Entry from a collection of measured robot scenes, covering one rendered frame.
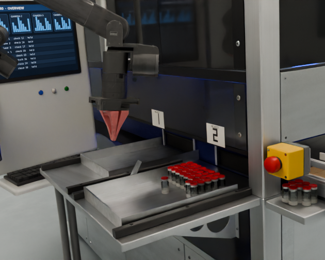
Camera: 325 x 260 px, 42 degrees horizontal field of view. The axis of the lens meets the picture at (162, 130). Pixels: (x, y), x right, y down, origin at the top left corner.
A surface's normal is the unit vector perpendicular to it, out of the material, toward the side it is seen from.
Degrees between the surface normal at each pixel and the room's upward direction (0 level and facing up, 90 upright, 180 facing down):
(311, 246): 90
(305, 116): 90
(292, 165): 90
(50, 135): 90
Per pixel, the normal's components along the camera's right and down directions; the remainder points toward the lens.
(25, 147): 0.65, 0.13
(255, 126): -0.86, 0.18
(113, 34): 0.03, 0.22
